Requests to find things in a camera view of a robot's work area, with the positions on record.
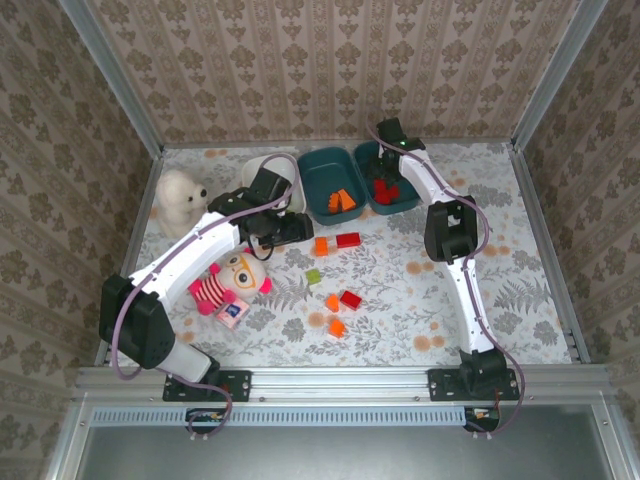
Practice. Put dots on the red lego brick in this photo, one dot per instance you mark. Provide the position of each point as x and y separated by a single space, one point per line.
351 300
348 240
392 198
380 189

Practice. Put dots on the large orange lego slope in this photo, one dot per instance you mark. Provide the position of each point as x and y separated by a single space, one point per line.
346 200

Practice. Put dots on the green lego brick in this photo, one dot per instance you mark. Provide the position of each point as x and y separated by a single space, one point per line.
313 276

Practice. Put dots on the small orange lego brick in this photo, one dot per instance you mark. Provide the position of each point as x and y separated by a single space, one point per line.
333 303

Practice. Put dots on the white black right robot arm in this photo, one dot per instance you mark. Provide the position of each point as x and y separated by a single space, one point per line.
475 310

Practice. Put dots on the teal plastic container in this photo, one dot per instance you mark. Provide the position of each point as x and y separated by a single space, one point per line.
325 170
364 172

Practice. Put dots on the white plastic container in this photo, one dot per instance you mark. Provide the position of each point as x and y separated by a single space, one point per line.
248 172

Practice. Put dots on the pink striped doll with glasses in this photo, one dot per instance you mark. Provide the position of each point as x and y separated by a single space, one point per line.
245 272

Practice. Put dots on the white teddy bear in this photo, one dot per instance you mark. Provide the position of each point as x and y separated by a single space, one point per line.
180 200

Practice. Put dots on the pink tissue packet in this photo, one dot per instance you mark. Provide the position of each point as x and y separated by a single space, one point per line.
232 316

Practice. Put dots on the floral tablecloth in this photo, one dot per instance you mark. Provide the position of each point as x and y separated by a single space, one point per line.
400 340

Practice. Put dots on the grey metal front panel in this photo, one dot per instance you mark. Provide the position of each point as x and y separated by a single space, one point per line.
350 455

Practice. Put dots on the aluminium table back rail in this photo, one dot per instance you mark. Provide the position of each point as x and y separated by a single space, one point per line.
240 144

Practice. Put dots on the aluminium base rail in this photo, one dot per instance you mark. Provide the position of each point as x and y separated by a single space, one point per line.
340 382

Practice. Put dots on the aluminium table side rail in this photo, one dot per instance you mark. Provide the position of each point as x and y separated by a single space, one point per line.
550 250
131 250

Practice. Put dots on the aluminium frame post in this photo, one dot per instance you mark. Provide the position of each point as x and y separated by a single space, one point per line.
116 80
556 75

